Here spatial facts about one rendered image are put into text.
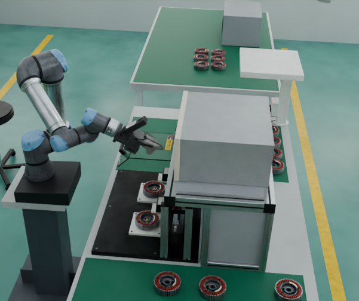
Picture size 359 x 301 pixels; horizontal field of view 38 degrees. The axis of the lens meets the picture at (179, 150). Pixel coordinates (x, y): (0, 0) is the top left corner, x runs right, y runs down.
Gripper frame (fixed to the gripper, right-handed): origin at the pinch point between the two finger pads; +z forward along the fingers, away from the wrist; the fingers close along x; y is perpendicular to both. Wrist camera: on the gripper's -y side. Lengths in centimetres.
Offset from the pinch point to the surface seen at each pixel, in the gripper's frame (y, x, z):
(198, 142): -17.6, 14.3, 9.6
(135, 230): 41.2, 9.3, 7.9
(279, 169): 12, -50, 71
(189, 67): 40, -187, 18
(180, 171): -1.6, 14.3, 9.7
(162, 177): 26.3, -17.4, 11.1
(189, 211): 8.1, 23.2, 19.5
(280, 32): 57, -469, 136
